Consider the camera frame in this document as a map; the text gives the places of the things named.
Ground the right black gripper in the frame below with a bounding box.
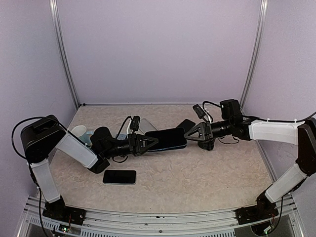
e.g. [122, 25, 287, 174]
[185, 118, 234, 142]

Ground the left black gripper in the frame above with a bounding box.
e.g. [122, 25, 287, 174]
[103, 133, 159, 158]

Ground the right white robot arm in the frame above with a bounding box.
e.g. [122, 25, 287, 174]
[184, 118, 316, 219]

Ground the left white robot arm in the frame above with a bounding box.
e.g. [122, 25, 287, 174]
[20, 115, 158, 220]

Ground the clear white phone case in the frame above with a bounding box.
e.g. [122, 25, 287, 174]
[139, 118, 158, 134]

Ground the black phone near mug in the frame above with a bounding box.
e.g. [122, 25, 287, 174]
[177, 119, 196, 132]

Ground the light blue phone case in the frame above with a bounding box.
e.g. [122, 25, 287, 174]
[116, 133, 127, 140]

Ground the black phone front table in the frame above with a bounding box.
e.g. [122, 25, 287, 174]
[103, 170, 137, 185]

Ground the light blue small case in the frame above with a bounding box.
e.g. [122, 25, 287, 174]
[81, 131, 94, 146]

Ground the dark green mug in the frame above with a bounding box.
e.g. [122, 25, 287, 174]
[197, 141, 214, 151]

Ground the white paper cup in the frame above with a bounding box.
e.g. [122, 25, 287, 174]
[71, 125, 87, 143]

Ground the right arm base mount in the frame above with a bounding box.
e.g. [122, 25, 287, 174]
[235, 193, 279, 225]

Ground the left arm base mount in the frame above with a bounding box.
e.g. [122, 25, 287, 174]
[42, 203, 86, 226]

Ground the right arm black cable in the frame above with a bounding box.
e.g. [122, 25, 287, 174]
[241, 111, 316, 123]

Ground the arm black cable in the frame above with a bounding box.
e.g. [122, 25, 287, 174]
[11, 117, 60, 158]
[241, 111, 316, 123]

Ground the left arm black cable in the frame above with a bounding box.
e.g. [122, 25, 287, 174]
[11, 117, 60, 158]

